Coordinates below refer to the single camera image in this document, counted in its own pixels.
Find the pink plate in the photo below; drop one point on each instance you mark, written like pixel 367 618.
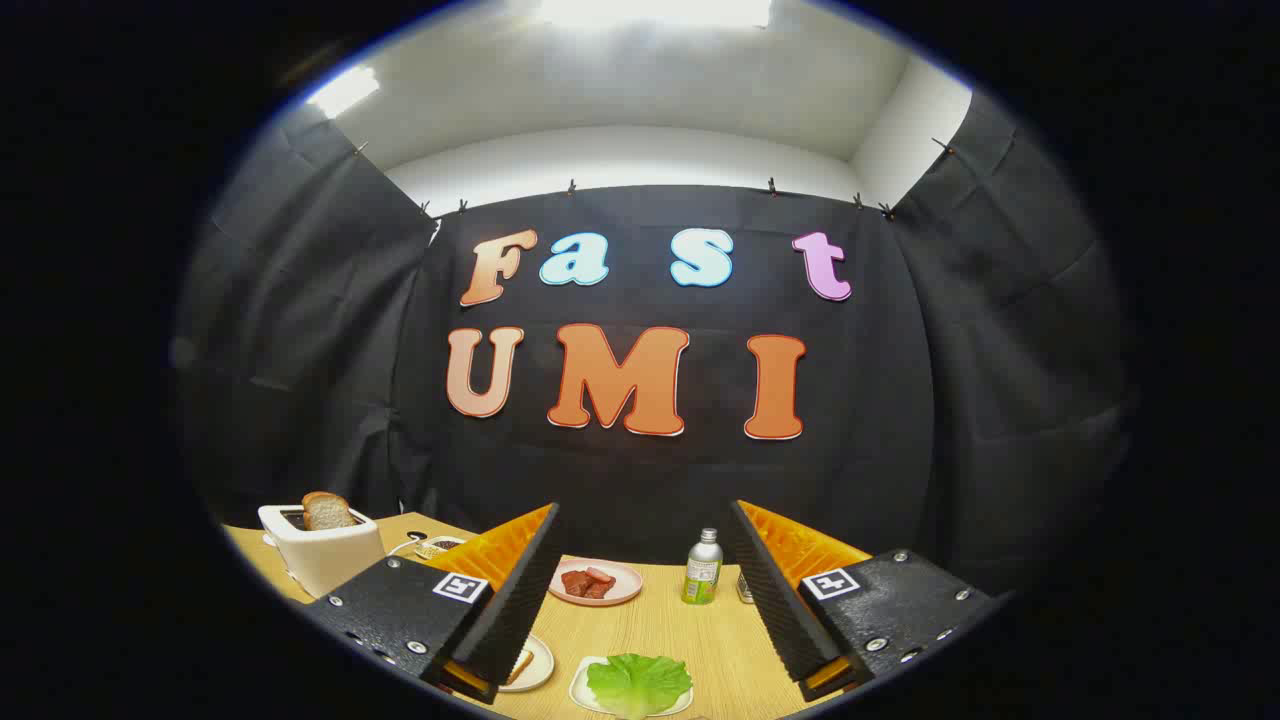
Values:
pixel 627 578

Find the silver bottle with green label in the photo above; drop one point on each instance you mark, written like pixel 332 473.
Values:
pixel 702 575

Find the flat white bread slice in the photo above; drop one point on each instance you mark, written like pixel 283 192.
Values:
pixel 520 668

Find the ceiling light panel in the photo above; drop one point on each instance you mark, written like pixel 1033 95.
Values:
pixel 343 90
pixel 655 10

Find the brown meat pieces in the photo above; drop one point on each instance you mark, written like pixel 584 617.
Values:
pixel 578 585

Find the white squarish plate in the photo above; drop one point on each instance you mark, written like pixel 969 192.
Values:
pixel 577 690

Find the green lettuce leaf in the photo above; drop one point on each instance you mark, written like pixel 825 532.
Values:
pixel 640 683

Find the red sausage slice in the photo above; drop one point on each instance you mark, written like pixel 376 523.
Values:
pixel 600 574

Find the white divided seasoning tray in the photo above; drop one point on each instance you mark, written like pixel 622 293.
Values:
pixel 440 547

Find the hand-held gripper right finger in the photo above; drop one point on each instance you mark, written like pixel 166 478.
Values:
pixel 775 600

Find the thick toast bread slice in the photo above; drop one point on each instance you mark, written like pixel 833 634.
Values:
pixel 325 512

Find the white toaster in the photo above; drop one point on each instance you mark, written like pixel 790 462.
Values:
pixel 330 560

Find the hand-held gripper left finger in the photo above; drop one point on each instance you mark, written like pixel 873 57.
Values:
pixel 520 600

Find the white round plate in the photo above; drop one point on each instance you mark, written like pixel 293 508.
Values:
pixel 541 665

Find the black backdrop cloth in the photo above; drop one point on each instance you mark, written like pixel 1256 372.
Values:
pixel 640 480

